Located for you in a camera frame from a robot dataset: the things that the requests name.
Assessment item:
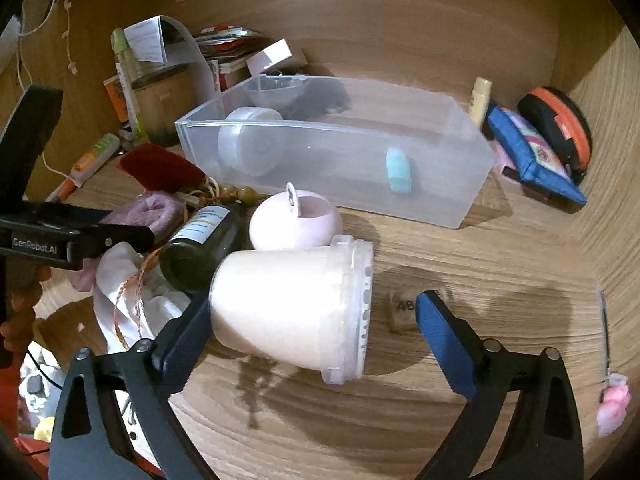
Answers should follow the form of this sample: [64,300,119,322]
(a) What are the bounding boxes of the red velvet pouch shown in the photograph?
[118,143,206,194]

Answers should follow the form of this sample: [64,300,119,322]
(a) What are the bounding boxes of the white plastic cup container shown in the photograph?
[208,235,373,385]

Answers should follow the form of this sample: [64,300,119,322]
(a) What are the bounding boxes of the left hand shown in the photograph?
[1,266,52,356]

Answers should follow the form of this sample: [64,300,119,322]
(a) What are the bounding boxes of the orange green glue tube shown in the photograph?
[46,133,120,203]

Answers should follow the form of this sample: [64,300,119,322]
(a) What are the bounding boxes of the white cloth bag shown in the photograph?
[92,243,190,353]

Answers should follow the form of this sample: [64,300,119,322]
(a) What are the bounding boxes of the pink fuzzy cloth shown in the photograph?
[66,192,186,292]

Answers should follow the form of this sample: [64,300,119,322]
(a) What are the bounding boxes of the brown cylindrical canister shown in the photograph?
[132,64,196,148]

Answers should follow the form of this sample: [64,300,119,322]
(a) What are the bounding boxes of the small wooden stamp block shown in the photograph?
[387,288,422,334]

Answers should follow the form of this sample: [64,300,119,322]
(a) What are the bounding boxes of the yellow green ruler pack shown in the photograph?
[111,28,149,144]

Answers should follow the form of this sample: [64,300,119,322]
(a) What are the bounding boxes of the white paper sheet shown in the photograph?
[124,15,217,103]

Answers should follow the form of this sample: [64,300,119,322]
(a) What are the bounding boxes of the stack of books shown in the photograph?
[195,25,268,91]

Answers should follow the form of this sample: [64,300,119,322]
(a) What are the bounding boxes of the small white pink box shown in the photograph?
[246,39,308,76]

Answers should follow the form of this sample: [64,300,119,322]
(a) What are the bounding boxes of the blue patterned pouch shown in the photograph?
[485,103,587,207]

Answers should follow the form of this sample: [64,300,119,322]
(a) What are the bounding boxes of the teal small eraser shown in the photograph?
[385,148,412,194]

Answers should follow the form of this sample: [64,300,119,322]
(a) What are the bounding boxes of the clear plastic storage bin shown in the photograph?
[176,75,495,229]

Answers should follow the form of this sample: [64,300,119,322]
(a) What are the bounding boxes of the black orange round case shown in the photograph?
[518,87,593,185]

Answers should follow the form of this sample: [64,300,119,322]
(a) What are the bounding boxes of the cream lotion tube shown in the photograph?
[468,77,492,129]

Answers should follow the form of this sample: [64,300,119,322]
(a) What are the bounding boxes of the pink charm on cord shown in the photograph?
[597,287,631,438]

